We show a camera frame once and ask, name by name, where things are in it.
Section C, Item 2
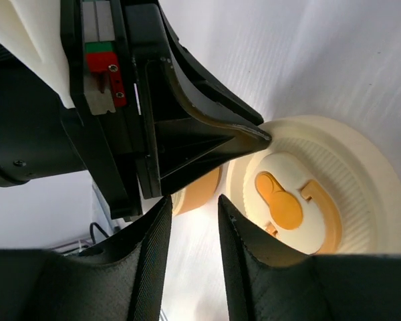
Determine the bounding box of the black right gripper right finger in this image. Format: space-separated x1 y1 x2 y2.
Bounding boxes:
218 195 401 320

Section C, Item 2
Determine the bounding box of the yellow lunch box bowl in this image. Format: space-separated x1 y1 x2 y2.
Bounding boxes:
171 167 223 217

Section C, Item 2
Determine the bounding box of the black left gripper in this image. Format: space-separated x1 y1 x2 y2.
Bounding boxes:
59 1 271 221

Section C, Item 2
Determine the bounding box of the cream lid yellow handle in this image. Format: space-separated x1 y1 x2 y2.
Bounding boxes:
225 116 401 254

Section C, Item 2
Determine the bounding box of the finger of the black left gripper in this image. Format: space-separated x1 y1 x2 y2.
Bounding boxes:
123 0 264 126

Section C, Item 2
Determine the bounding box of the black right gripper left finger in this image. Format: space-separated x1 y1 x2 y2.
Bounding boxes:
0 197 172 320

